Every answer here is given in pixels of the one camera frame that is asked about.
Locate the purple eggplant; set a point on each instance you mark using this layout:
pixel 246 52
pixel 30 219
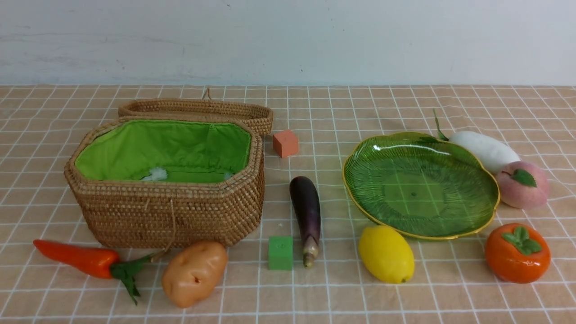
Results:
pixel 306 205

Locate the yellow lemon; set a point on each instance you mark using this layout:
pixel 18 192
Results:
pixel 386 254

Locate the brown potato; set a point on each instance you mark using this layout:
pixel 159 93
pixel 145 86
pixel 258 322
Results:
pixel 193 274

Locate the white radish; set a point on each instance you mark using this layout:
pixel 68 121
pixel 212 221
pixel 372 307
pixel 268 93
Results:
pixel 493 154

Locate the orange red carrot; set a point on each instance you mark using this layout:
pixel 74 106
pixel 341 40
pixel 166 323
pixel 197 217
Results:
pixel 100 263

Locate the pink peach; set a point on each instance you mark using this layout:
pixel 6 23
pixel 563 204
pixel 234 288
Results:
pixel 523 185

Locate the orange persimmon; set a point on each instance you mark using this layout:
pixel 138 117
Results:
pixel 517 253

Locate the orange foam cube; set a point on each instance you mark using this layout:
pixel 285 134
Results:
pixel 285 143

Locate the woven wicker basket lid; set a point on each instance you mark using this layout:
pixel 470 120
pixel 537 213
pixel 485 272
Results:
pixel 257 117

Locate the green foam cube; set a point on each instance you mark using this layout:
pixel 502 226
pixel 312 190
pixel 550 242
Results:
pixel 280 253

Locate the woven wicker basket green lining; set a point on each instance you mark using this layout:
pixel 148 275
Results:
pixel 163 182

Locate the green glass leaf plate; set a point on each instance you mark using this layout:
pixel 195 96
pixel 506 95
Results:
pixel 421 186

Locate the checkered beige tablecloth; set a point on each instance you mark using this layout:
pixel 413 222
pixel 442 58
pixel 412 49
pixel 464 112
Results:
pixel 453 284

